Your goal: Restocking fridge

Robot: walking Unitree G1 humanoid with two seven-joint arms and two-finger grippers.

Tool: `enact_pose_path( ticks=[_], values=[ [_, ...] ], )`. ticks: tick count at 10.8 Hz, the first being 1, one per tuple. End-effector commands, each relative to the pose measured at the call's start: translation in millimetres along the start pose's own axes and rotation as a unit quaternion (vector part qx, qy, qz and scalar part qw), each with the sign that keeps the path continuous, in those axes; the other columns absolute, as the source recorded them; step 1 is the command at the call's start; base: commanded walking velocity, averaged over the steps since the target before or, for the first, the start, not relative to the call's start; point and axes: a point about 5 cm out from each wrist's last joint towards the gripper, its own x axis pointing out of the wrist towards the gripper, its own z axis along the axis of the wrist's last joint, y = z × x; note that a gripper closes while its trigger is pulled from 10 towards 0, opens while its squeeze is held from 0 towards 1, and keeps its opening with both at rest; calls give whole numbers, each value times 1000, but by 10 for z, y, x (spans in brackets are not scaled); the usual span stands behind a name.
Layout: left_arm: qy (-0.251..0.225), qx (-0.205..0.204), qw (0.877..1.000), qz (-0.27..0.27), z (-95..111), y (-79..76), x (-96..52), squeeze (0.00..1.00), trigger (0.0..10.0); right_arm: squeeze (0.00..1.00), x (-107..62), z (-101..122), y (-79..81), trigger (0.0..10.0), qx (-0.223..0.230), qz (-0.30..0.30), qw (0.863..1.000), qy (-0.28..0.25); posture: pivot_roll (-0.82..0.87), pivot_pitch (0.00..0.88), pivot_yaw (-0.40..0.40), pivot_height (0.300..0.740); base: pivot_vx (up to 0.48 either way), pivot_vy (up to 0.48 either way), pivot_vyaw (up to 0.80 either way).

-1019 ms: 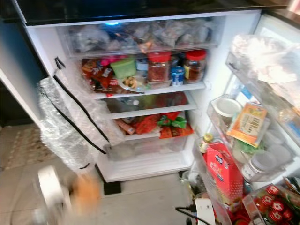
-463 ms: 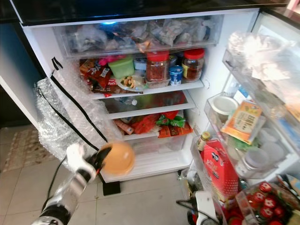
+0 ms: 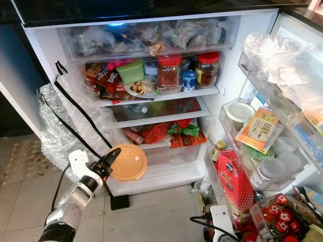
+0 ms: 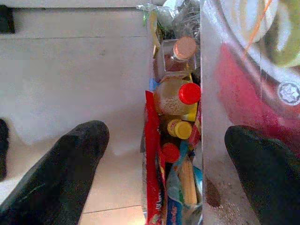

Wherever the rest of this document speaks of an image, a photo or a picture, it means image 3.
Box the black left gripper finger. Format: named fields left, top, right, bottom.
left=102, top=148, right=121, bottom=167

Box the yellow-cap small bottle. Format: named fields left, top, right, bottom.
left=210, top=140, right=227, bottom=163

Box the bowl of food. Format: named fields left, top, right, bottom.
left=127, top=81, right=156, bottom=99

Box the red-cap bottle pack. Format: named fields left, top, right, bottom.
left=252, top=193, right=308, bottom=242

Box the fridge door with shelves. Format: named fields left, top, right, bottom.
left=192, top=5, right=323, bottom=242

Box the clear jar white lid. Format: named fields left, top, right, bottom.
left=250, top=157, right=287, bottom=191

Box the green snack packet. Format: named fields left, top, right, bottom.
left=169, top=120, right=200, bottom=137

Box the white-lid round container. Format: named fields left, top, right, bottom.
left=224, top=100, right=257, bottom=133

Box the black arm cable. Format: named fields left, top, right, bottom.
left=189, top=216, right=220, bottom=232
left=49, top=165, right=72, bottom=215

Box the black fridge foot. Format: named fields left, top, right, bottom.
left=110, top=194, right=131, bottom=211

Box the clear bubble wrap sheet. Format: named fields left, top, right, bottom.
left=38, top=60, right=114, bottom=172

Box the black fridge white interior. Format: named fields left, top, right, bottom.
left=10, top=0, right=308, bottom=197

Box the red plastic bag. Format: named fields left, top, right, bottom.
left=139, top=121, right=175, bottom=145

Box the orange round plastic lid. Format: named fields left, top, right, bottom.
left=110, top=144, right=148, bottom=182

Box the green plastic container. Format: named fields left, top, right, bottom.
left=117, top=59, right=145, bottom=84

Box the black strap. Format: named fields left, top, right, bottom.
left=55, top=60, right=114, bottom=153

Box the red-lid glass jar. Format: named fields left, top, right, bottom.
left=156, top=53, right=183, bottom=90
left=195, top=51, right=221, bottom=88

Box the clear plastic bag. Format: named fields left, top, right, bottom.
left=243, top=32, right=323, bottom=114

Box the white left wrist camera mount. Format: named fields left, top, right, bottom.
left=68, top=149, right=96, bottom=185

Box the clear fridge drawer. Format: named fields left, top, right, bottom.
left=58, top=15, right=241, bottom=62

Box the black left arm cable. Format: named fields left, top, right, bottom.
left=49, top=165, right=72, bottom=215

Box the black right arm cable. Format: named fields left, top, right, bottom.
left=189, top=216, right=220, bottom=232

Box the red snack packet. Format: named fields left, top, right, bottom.
left=85, top=63, right=128, bottom=101

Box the blue white small cup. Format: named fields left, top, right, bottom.
left=182, top=70, right=197, bottom=92

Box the beige patterned rug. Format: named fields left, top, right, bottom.
left=0, top=136, right=51, bottom=185

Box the clear crisper drawer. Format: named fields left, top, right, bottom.
left=106, top=141, right=207, bottom=196

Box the orange printed box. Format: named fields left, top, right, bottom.
left=236, top=107, right=280, bottom=154

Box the red carton box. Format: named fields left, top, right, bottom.
left=214, top=148, right=256, bottom=222

